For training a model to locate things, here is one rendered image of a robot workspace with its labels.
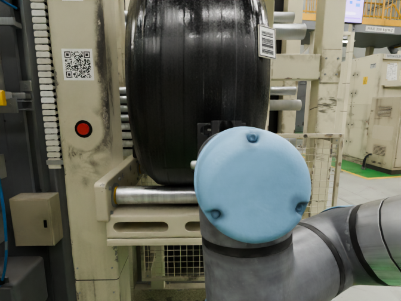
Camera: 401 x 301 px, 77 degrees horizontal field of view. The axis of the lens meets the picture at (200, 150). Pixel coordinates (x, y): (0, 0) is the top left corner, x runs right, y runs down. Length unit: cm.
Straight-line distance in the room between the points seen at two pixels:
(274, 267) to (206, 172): 9
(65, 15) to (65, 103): 21
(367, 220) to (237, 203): 15
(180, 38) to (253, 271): 40
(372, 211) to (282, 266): 11
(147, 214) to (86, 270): 31
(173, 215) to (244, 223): 47
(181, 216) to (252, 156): 48
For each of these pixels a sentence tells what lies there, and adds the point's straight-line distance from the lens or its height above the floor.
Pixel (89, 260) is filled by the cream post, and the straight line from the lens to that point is 85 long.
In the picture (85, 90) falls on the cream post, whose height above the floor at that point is 116.
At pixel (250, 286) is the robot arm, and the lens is 21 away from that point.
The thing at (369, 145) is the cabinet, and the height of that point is 41.
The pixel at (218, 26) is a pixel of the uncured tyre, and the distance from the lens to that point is 50.
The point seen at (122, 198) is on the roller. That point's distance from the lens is 65.
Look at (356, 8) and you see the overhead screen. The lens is 490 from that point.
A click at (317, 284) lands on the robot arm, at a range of 25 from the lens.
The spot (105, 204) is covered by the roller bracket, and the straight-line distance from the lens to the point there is 63.
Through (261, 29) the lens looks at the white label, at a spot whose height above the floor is 126.
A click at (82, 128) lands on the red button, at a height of 106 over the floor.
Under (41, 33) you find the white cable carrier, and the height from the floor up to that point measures 129.
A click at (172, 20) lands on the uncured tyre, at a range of 51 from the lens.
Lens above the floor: 112
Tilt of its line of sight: 10 degrees down
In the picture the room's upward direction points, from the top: straight up
